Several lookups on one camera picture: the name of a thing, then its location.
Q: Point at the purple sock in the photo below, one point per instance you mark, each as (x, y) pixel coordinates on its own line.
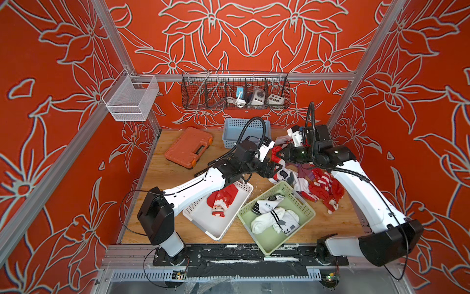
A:
(306, 171)

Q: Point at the red white striped sock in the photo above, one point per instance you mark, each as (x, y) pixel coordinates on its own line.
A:
(326, 188)

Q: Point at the white round socket adapter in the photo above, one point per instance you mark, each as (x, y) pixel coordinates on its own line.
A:
(258, 97)

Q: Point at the white wire mesh basket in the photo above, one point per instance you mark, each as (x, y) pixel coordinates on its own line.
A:
(131, 98)

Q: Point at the white perforated plastic basket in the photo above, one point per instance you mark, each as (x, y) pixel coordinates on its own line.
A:
(200, 214)

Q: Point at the white sock black stripes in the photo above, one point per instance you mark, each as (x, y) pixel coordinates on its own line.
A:
(264, 221)

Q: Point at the green perforated plastic basket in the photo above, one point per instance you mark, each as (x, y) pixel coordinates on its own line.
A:
(269, 240)

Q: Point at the blue perforated plastic basket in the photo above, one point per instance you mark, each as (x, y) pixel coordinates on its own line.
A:
(254, 132)

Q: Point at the orange plastic tool case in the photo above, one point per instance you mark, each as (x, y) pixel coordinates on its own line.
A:
(189, 147)

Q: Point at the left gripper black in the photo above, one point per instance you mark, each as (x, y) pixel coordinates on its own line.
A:
(266, 166)

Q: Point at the red christmas sock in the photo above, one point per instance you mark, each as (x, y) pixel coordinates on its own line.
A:
(223, 198)

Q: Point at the blue white charger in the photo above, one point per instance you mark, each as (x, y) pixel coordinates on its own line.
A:
(240, 93)

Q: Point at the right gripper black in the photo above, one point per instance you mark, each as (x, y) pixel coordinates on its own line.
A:
(289, 153)

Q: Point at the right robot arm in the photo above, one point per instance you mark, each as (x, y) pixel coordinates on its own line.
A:
(392, 234)

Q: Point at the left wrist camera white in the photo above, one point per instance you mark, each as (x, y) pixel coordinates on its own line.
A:
(266, 145)

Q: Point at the red santa sock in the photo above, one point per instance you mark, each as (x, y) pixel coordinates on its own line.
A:
(219, 208)

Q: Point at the white striped sock at back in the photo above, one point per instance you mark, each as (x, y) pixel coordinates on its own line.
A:
(281, 140)

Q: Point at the black wire wall basket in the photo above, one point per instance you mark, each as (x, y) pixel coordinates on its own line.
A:
(216, 90)

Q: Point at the white grey sport sock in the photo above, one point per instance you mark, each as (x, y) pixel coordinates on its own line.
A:
(267, 205)
(288, 175)

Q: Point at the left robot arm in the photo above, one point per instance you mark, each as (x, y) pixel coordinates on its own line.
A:
(159, 209)

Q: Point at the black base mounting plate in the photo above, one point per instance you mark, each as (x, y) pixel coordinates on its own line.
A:
(245, 261)

